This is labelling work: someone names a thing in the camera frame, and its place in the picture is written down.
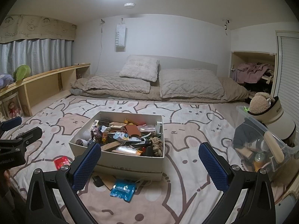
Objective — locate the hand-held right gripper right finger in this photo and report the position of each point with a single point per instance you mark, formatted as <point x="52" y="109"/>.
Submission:
<point x="211" y="165"/>

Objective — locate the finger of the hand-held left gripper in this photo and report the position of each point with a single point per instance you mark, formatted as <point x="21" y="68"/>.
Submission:
<point x="12" y="122"/>
<point x="30" y="134"/>

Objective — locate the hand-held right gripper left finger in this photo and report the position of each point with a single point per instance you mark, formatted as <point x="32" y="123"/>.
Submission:
<point x="87" y="165"/>

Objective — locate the red packet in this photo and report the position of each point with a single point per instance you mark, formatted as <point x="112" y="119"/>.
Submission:
<point x="61" y="162"/>

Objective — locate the white cardboard box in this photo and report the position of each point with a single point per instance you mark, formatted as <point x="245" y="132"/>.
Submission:
<point x="128" y="165"/>

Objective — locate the blue foil packet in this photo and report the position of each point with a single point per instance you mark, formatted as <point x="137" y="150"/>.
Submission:
<point x="123" y="189"/>

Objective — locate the framed doll picture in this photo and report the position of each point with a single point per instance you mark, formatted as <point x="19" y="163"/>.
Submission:
<point x="11" y="108"/>

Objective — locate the small black case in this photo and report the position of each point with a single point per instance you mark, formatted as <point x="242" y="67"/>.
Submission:
<point x="98" y="180"/>

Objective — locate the brown cardboard piece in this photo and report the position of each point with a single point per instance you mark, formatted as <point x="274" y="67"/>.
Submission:
<point x="109" y="182"/>

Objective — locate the flat wooden block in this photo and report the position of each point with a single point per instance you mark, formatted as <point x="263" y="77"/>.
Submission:
<point x="109" y="146"/>

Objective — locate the bunny printed blanket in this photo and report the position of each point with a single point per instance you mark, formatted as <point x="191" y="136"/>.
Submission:
<point x="186" y="144"/>

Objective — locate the colourful cloth toy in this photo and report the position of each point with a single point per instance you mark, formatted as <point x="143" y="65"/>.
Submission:
<point x="97" y="134"/>

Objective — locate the purple plush toy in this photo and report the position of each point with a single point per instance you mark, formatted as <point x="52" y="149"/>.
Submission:
<point x="4" y="80"/>

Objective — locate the crumpled blue white packet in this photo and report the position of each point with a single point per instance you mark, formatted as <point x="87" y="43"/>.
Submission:
<point x="120" y="135"/>

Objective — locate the dark grey cloth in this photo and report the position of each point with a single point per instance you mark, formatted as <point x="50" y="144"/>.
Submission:
<point x="245" y="133"/>

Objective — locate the small wooden block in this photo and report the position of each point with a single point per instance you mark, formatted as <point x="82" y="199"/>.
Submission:
<point x="116" y="127"/>

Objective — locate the wooden shelf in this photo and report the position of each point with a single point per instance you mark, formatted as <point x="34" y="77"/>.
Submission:
<point x="46" y="84"/>

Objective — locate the green plush toy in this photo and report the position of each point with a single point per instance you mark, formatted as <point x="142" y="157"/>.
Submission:
<point x="22" y="71"/>

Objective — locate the brown leather wallet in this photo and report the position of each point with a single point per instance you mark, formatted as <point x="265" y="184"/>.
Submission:
<point x="133" y="130"/>

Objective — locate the clear plastic bin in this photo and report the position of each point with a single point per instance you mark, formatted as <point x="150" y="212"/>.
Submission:
<point x="259" y="130"/>

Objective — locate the cream wooden roller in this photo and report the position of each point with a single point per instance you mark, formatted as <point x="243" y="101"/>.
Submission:
<point x="273" y="147"/>

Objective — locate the clear plastic package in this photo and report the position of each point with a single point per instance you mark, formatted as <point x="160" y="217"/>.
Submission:
<point x="147" y="128"/>

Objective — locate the grey curtain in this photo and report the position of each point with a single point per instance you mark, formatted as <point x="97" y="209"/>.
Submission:
<point x="42" y="53"/>

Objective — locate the quilted beige pillow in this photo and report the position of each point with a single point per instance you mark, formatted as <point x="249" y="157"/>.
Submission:
<point x="190" y="84"/>
<point x="116" y="85"/>

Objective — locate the cream visor cap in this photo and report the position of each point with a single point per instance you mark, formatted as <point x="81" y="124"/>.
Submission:
<point x="282" y="119"/>

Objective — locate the beige printed valance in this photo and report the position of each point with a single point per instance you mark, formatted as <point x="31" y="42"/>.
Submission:
<point x="35" y="28"/>

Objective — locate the pile of clothes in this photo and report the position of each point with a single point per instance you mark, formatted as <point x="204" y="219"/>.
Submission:
<point x="253" y="71"/>

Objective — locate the white closet alcove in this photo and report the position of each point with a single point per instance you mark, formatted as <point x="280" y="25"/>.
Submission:
<point x="233" y="60"/>

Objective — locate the small fluffy beige pillow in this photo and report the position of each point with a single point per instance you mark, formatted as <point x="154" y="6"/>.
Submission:
<point x="139" y="68"/>

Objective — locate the white shutter door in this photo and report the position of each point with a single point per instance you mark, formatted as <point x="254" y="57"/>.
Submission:
<point x="287" y="70"/>

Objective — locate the white hanging bag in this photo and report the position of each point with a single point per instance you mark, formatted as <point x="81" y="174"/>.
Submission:
<point x="120" y="36"/>

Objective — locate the white smoke detector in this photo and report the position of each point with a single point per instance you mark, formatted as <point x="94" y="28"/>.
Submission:
<point x="129" y="4"/>

